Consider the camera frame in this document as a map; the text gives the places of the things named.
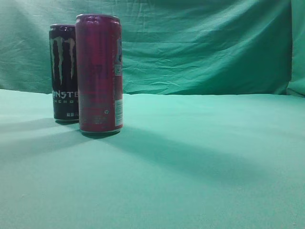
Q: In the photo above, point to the green table cloth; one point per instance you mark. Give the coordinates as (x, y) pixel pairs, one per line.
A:
(180, 162)

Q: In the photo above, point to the pink Monster energy can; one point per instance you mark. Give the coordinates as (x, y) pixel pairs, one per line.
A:
(99, 65)

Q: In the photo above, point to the black Monster energy can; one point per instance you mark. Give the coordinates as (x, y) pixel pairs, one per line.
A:
(62, 41)

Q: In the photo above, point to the green backdrop cloth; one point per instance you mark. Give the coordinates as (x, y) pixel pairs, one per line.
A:
(169, 46)

